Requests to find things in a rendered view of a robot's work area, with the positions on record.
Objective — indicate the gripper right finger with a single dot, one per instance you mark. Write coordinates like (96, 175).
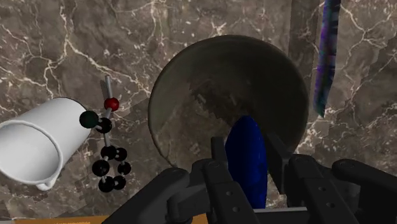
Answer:
(313, 186)

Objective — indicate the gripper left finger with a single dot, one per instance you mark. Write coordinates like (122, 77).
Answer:
(217, 189)

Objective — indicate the blue oval object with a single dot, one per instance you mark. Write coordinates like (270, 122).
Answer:
(248, 161)

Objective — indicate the dark grey round bowl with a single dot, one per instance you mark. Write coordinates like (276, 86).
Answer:
(229, 93)

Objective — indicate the black molecule model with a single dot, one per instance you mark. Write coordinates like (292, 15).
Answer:
(108, 149)

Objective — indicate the purple blue striped strip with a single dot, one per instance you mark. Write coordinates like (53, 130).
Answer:
(325, 56)

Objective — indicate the orange flat object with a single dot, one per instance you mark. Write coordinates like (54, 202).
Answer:
(62, 220)

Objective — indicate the white mug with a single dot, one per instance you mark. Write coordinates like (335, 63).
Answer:
(34, 145)

